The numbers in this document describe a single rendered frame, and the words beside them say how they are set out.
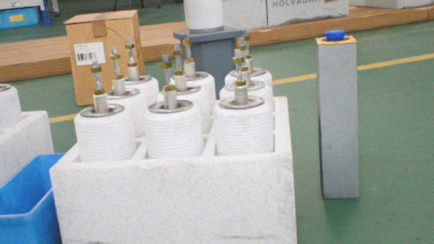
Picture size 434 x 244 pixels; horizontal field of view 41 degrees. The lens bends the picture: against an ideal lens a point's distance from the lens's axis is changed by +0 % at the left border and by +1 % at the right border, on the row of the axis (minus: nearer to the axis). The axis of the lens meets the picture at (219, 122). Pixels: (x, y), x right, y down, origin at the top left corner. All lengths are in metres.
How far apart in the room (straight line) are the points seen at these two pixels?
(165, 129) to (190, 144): 0.05
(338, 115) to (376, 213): 0.20
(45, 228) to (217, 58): 0.66
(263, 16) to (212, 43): 1.73
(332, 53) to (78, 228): 0.55
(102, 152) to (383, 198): 0.56
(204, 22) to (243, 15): 1.66
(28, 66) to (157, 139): 1.93
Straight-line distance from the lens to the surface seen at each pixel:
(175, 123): 0.92
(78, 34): 2.11
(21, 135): 1.24
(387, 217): 1.11
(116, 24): 2.08
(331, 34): 1.10
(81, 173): 0.95
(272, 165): 0.89
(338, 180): 1.16
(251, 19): 3.13
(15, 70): 2.83
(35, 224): 0.99
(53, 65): 2.83
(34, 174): 1.23
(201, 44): 1.44
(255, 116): 0.91
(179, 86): 1.06
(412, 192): 1.21
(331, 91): 1.10
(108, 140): 0.95
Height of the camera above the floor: 0.49
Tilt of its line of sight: 16 degrees down
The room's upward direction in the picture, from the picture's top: 5 degrees counter-clockwise
